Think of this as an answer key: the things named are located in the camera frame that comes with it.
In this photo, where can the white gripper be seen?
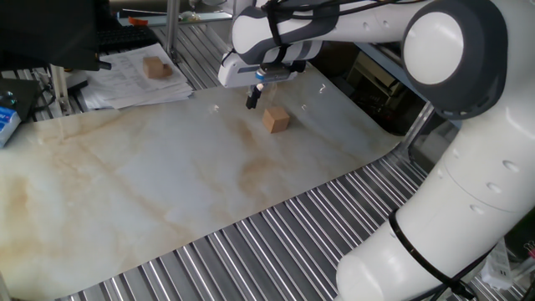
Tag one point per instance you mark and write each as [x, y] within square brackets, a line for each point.
[234, 75]

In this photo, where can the small wooden cube block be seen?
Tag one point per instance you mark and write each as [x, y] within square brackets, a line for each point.
[276, 121]

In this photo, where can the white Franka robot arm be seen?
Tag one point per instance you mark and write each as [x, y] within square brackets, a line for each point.
[460, 234]

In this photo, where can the small brown wooden block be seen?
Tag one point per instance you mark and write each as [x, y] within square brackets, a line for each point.
[167, 71]

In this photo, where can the light wooden block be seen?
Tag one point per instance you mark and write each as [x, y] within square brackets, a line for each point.
[152, 67]

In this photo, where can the beige equipment box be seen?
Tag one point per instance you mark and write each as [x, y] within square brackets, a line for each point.
[368, 73]

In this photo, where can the white paper stack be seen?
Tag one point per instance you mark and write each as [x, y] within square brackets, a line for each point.
[125, 90]

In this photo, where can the blue grey metal shelf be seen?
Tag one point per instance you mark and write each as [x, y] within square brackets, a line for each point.
[384, 62]

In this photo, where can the small orange object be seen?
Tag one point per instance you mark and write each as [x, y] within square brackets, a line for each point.
[138, 21]

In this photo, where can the marble pattern table mat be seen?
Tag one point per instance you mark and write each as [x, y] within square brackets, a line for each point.
[146, 188]

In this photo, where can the black keyboard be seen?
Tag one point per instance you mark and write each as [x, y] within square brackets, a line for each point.
[125, 38]

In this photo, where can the black computer monitor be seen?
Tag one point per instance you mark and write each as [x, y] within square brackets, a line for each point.
[42, 33]

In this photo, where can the black flat pad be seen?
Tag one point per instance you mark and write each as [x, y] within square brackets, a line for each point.
[21, 92]

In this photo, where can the blue white tissue pack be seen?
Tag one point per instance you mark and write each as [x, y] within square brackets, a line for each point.
[7, 125]

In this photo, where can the white power strip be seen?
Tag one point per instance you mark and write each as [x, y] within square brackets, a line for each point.
[497, 267]

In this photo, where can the silver wrist camera blue cap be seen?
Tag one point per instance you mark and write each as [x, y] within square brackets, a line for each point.
[276, 74]

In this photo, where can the aluminium frame post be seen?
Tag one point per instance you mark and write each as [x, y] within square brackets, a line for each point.
[418, 129]
[172, 29]

